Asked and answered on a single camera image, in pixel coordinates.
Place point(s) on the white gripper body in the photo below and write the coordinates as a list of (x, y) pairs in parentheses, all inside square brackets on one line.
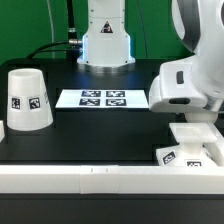
[(173, 91)]

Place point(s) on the white lamp base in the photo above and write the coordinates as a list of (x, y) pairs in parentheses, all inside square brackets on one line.
[(190, 150)]

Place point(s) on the white lamp bulb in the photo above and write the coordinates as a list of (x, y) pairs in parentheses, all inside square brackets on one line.
[(201, 117)]

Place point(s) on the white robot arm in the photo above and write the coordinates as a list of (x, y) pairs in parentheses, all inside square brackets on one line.
[(198, 23)]

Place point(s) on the white lamp shade cone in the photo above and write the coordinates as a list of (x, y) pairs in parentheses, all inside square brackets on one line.
[(28, 107)]

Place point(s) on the white marker tag sheet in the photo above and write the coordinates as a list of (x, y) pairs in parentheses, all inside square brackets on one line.
[(134, 99)]

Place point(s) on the white front fence bar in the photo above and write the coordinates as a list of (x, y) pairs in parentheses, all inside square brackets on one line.
[(110, 179)]

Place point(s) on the white left fence block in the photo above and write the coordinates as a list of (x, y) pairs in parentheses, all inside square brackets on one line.
[(2, 132)]

